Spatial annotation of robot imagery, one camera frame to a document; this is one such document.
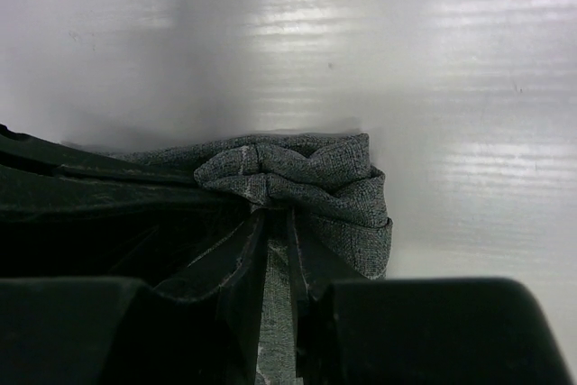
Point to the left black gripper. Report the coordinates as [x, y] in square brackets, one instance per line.
[66, 212]

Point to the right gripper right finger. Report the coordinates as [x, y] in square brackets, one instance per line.
[352, 330]

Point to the grey cloth napkin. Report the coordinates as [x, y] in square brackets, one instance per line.
[330, 177]

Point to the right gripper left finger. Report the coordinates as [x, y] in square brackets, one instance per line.
[200, 326]

